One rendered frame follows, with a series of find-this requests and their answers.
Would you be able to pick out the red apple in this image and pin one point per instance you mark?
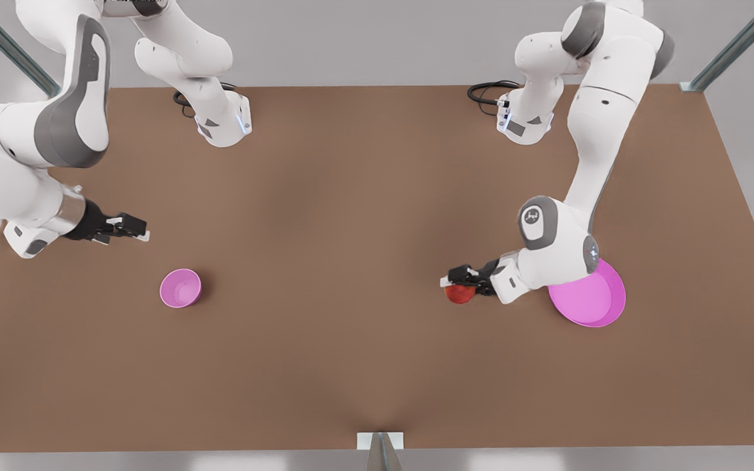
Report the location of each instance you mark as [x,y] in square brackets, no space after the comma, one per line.
[458,294]

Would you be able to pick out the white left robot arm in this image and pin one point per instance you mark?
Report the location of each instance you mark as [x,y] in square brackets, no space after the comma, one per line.
[596,118]

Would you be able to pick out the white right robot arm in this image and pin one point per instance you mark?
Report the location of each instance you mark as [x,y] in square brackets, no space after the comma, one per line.
[76,98]

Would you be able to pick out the pink bowl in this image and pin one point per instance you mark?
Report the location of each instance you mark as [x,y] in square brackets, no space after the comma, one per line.
[180,288]

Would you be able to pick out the pink plate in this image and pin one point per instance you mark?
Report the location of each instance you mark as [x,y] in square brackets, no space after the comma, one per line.
[590,301]

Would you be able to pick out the silver frame post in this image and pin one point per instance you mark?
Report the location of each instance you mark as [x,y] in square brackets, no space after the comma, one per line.
[381,453]
[10,44]
[734,44]

